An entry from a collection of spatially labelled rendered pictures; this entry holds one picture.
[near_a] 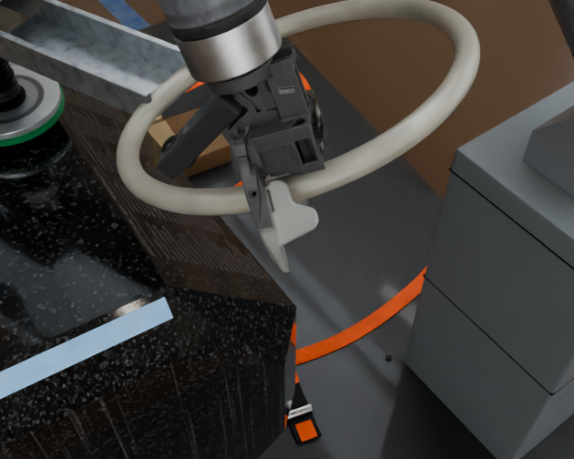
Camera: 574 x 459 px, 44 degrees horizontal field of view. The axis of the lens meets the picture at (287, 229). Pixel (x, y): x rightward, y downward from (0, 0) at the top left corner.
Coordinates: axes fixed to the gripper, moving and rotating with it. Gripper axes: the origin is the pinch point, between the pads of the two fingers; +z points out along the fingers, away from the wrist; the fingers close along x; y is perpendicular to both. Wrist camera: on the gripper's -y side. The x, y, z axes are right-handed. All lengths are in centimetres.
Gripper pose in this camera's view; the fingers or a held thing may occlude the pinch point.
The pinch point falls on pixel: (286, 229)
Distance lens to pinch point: 78.2
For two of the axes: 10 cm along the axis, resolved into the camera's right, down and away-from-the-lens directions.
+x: 0.8, -6.2, 7.8
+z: 3.2, 7.6, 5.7
